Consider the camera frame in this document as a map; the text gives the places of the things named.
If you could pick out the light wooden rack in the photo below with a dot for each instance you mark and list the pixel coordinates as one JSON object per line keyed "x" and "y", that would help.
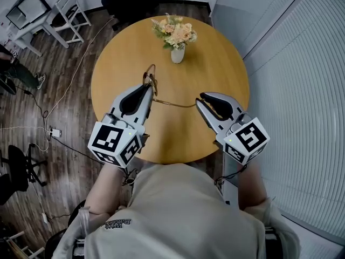
{"x": 16, "y": 248}

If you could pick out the person's beige shirt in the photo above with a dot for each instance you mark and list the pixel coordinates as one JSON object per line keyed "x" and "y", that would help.
{"x": 178, "y": 214}

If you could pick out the white wooden chair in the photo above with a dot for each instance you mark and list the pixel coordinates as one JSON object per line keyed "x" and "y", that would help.
{"x": 70, "y": 13}

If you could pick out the black office chair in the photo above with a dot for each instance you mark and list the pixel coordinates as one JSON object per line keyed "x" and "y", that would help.
{"x": 126, "y": 1}

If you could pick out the brown thin-framed glasses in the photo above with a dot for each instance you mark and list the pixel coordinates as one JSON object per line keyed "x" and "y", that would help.
{"x": 145, "y": 77}

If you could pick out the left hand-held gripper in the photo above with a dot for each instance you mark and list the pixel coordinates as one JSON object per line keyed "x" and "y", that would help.
{"x": 114, "y": 142}

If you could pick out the white ceramic vase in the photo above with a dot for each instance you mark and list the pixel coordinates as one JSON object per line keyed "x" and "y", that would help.
{"x": 178, "y": 55}

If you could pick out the black swivel chair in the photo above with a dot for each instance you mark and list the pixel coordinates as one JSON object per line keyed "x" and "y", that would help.
{"x": 17, "y": 166}

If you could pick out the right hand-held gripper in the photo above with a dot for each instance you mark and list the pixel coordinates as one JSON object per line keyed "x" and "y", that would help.
{"x": 249, "y": 139}

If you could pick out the black seat chair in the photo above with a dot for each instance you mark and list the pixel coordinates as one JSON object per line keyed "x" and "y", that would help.
{"x": 58, "y": 241}

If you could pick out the black framed white box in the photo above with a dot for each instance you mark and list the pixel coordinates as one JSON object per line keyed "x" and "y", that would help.
{"x": 27, "y": 8}

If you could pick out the white window blinds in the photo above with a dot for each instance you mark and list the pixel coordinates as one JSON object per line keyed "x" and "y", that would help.
{"x": 299, "y": 90}

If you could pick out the peach flower bouquet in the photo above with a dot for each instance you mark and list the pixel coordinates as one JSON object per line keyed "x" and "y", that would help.
{"x": 175, "y": 32}

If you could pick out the white power strip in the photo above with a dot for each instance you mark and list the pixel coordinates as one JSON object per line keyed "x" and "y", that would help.
{"x": 55, "y": 132}

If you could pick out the person's left forearm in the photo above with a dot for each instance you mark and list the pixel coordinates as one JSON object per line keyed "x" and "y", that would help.
{"x": 107, "y": 187}

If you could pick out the white desk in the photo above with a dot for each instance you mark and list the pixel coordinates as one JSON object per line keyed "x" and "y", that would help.
{"x": 27, "y": 34}

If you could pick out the person's right forearm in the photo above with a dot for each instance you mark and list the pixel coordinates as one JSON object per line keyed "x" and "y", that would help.
{"x": 250, "y": 185}

